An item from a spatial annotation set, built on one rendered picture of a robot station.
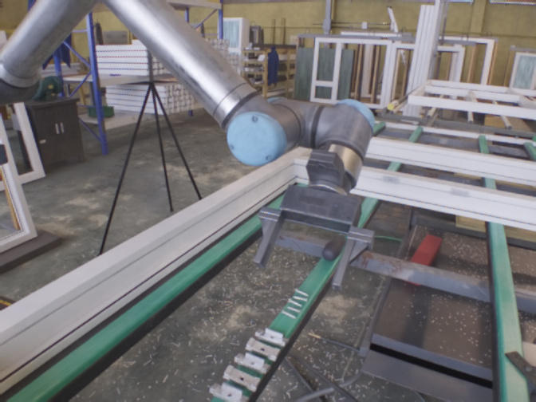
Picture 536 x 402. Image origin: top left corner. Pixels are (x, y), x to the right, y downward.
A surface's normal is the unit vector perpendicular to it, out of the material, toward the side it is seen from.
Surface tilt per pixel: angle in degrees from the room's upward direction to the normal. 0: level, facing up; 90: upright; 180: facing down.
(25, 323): 90
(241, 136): 93
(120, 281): 90
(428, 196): 90
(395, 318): 0
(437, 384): 0
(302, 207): 37
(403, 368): 0
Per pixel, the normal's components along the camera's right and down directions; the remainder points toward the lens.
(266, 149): -0.32, 0.42
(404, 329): 0.02, -0.92
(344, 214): -0.25, -0.53
